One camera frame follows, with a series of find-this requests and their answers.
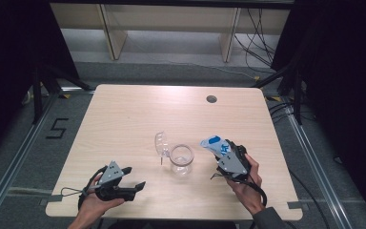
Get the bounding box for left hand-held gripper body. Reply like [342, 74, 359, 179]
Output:
[94, 160, 137, 202]

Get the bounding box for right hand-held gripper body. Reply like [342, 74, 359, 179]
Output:
[215, 144, 253, 183]

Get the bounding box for white and blue milk carton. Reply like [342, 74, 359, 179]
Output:
[199, 135, 233, 159]

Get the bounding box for clear glass jar with lid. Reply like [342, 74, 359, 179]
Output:
[153, 131, 194, 177]

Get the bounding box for person's right hand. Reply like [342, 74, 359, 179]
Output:
[226, 154, 265, 217]

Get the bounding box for person's left hand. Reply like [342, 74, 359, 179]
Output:
[77, 173, 126, 223]

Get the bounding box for grey tape strip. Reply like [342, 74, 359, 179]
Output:
[287, 200, 304, 210]
[39, 194, 64, 204]

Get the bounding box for black metal stand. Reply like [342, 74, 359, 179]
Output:
[31, 63, 93, 125]
[251, 63, 304, 125]

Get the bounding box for black curtain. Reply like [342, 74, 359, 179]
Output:
[271, 0, 366, 223]
[0, 0, 80, 160]

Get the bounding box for light wooden shelf unit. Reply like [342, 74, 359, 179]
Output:
[49, 3, 292, 63]

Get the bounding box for left hand-held gripper cable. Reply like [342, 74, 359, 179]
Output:
[60, 165, 109, 211]

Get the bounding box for hand-held gripper cable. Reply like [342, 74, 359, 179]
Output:
[211, 171, 332, 229]
[60, 165, 109, 211]

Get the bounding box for right hand-held gripper cable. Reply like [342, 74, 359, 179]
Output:
[211, 171, 332, 229]

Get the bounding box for black floor cables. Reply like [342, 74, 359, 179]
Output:
[268, 101, 315, 123]

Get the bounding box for aluminium floor rail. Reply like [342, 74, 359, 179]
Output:
[282, 104, 354, 229]
[0, 92, 58, 223]

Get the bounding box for thin white floor cable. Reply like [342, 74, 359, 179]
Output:
[171, 60, 261, 80]

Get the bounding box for bundle of black cables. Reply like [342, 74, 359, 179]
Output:
[233, 8, 277, 68]

